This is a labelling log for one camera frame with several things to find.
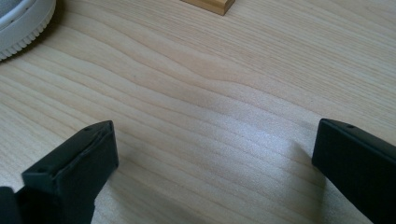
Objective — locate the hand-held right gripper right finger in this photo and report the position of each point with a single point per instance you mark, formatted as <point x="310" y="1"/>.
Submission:
<point x="358" y="161"/>

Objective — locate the wooden shoe rack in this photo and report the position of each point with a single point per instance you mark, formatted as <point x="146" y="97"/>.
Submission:
<point x="211" y="4"/>

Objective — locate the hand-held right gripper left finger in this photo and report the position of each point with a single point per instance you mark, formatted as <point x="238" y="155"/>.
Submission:
<point x="71" y="165"/>

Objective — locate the grey white sneaker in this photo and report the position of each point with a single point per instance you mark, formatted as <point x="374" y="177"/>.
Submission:
<point x="28" y="28"/>

